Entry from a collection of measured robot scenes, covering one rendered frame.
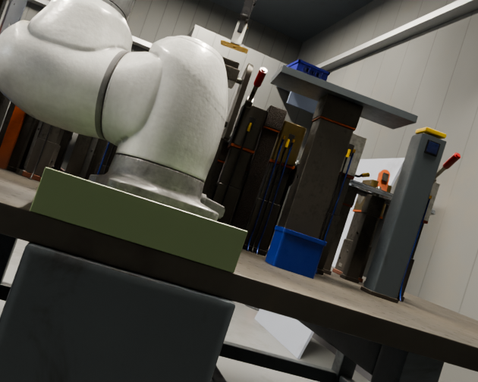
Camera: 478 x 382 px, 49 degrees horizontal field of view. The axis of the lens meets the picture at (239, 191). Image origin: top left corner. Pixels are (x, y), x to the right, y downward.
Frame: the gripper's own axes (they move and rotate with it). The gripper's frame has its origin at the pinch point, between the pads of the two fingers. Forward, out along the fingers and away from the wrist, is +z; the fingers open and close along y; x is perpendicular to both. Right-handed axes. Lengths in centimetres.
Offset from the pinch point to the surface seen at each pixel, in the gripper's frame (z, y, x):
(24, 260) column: 67, -84, 13
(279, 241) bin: 54, -35, -26
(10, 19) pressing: 17, 6, 67
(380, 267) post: 52, -21, -55
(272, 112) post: 21.5, -11.6, -16.1
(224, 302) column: 65, -78, -14
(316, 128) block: 24.1, -22.6, -27.4
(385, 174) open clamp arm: 20, 29, -64
